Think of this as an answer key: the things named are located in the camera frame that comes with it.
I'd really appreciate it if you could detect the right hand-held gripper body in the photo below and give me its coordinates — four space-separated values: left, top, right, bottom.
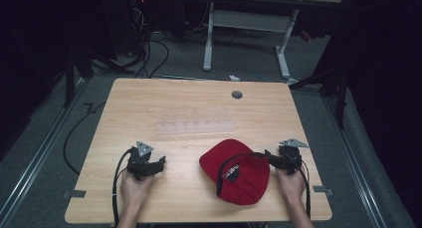
272 137 310 176

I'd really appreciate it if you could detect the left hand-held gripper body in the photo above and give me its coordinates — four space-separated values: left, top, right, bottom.
125 140 165 181

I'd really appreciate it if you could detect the red baseball cap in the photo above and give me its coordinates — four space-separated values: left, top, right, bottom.
198 138 271 206

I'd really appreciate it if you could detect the person's left hand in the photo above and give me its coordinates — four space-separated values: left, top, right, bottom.
119 169 156 208

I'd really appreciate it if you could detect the person's right hand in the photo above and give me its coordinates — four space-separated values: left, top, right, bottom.
275 165 307 206

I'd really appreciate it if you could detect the grey tape strip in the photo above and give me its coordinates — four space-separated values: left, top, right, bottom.
313 185 334 196

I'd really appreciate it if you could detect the black stand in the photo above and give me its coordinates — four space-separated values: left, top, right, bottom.
289 48 352 130
62 48 96 109

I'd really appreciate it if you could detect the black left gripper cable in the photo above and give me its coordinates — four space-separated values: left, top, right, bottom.
111 147 137 227

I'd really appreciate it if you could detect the metal floor rail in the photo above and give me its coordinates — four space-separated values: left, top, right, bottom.
322 97 389 228
0 78 88 222

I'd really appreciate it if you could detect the black floor cable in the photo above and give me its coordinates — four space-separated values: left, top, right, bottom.
63 102 107 176

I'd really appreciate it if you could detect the bundle of cables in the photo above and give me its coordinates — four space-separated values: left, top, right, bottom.
127 0 170 79

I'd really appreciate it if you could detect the white metal desk frame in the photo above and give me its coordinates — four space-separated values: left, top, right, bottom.
202 0 342 81

